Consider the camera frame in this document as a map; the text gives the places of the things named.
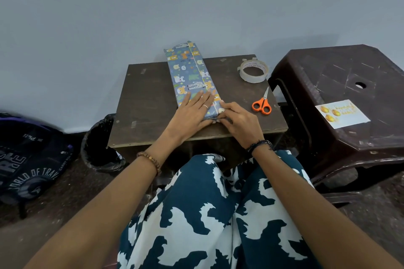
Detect person's right hand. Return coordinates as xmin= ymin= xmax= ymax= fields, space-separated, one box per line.
xmin=216 ymin=100 xmax=266 ymax=150

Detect person's left hand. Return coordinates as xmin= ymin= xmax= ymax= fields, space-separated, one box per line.
xmin=162 ymin=90 xmax=218 ymax=147

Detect orange handled scissors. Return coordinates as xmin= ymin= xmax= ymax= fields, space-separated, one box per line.
xmin=251 ymin=86 xmax=273 ymax=116

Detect blue animal-print wrapping paper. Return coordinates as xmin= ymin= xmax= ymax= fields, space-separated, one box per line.
xmin=163 ymin=41 xmax=225 ymax=120

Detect clear tape roll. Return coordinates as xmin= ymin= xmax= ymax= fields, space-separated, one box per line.
xmin=237 ymin=57 xmax=270 ymax=84

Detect white card with gold stickers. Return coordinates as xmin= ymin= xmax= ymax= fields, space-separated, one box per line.
xmin=315 ymin=99 xmax=372 ymax=130

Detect person's left forearm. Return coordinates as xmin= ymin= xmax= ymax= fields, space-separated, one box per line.
xmin=24 ymin=134 xmax=183 ymax=269

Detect person's right forearm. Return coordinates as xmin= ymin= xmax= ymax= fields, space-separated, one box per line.
xmin=251 ymin=142 xmax=404 ymax=269

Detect small brown wooden table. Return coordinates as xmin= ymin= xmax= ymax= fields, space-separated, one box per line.
xmin=107 ymin=54 xmax=289 ymax=149

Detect black trash bin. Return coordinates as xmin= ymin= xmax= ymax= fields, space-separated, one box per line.
xmin=80 ymin=113 xmax=127 ymax=174

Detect teal white patterned trousers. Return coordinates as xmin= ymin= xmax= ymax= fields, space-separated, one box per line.
xmin=117 ymin=150 xmax=322 ymax=269

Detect brown plastic stool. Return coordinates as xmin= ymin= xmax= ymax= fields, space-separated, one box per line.
xmin=267 ymin=44 xmax=404 ymax=187

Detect black purple backpack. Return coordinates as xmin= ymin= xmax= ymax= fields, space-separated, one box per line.
xmin=0 ymin=113 xmax=75 ymax=219

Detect black cord bracelet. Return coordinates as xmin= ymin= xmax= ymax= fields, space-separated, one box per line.
xmin=246 ymin=139 xmax=274 ymax=154

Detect brown beaded bracelet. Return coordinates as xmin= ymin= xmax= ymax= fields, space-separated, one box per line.
xmin=136 ymin=151 xmax=162 ymax=175

